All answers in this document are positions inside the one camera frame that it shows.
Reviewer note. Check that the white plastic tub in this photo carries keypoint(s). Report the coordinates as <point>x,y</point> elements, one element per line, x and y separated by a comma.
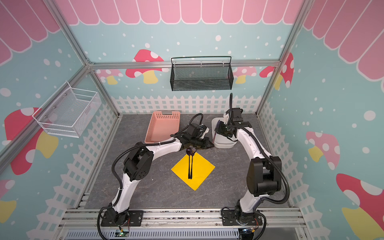
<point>221,142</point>

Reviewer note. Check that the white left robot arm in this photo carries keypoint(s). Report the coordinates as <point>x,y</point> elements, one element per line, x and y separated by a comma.
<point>134,164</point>

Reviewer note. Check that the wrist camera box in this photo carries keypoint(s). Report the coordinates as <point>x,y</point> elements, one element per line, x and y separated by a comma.
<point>197,131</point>
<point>234,115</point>

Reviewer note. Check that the purple metal fork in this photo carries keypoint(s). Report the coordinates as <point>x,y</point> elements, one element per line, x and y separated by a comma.
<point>192,165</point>

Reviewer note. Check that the pink perforated plastic basket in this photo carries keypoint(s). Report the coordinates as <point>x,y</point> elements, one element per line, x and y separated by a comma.
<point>162,125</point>

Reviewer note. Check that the white wire wall basket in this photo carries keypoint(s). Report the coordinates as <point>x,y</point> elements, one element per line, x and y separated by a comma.
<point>69,112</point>

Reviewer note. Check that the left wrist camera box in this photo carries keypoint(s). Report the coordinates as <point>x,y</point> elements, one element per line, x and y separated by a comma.
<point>197,131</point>

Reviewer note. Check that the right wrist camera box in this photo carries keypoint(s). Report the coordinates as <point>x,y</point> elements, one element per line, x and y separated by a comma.
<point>234,115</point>

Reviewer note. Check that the yellow paper napkin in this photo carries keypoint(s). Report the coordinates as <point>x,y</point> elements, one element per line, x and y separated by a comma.
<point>202,168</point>

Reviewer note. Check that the purple metal spoon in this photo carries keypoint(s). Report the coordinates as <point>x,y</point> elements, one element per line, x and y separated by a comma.
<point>188,153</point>

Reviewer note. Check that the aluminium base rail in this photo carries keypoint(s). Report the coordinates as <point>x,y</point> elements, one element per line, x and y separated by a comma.
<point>181,224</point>

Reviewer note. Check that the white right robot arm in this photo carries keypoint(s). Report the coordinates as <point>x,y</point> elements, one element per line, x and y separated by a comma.
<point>265,179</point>

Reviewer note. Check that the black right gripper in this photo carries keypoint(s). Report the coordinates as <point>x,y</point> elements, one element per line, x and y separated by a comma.
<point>221,131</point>

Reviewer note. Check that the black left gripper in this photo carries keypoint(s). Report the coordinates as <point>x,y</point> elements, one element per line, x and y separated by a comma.
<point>207,141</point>

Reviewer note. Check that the black mesh wall basket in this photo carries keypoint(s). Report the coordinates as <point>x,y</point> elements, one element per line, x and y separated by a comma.
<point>206,73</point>

